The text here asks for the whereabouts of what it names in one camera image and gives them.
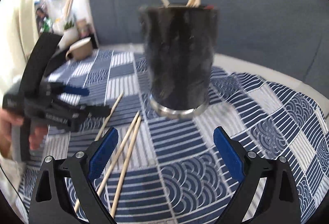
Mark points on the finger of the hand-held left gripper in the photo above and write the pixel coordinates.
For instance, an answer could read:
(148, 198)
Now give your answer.
(99, 110)
(75, 91)

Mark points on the grey fabric backdrop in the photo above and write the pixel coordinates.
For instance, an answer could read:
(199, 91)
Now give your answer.
(257, 21)

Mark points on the thin wooden chopstick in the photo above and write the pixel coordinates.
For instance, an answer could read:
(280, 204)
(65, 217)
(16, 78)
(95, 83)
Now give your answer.
(128, 154)
(113, 108)
(128, 131)

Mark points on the blue patterned tablecloth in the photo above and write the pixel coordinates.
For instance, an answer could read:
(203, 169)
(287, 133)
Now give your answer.
(180, 152)

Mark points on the white potted plant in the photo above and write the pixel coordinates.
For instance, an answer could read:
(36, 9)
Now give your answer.
(69, 30)

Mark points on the beige ceramic mug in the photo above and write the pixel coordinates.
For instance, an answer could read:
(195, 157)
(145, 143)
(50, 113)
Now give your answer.
(81, 49)

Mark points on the person's left hand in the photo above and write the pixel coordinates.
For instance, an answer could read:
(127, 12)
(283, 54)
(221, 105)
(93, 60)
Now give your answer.
(38, 138)

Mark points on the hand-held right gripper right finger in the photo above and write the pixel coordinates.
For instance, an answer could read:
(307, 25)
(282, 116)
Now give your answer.
(228, 154)

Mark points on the black cylindrical utensil holder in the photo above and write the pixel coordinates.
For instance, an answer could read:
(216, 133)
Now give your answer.
(180, 59)

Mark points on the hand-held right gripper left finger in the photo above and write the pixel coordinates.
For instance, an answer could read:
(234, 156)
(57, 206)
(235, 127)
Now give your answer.
(102, 157)

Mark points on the pink jar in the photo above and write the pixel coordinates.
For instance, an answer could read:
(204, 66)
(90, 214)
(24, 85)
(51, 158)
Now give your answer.
(83, 27)

